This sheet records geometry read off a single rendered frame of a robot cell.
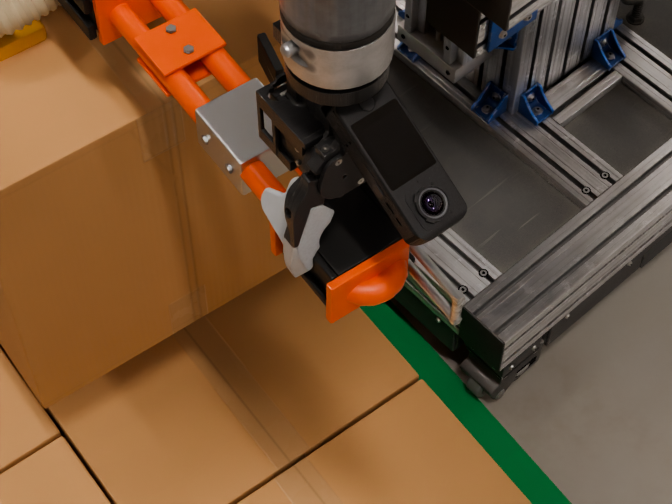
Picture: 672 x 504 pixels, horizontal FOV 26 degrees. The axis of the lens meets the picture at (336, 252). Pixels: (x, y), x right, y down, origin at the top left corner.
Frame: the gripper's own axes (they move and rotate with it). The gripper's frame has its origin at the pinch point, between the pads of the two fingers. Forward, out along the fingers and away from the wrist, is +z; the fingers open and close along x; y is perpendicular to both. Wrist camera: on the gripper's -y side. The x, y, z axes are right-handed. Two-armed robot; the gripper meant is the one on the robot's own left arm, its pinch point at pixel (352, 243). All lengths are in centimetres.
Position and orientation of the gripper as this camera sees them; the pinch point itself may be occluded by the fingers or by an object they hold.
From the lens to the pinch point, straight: 113.1
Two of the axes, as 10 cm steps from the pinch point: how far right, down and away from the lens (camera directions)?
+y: -5.8, -6.7, 4.6
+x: -8.1, 4.8, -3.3
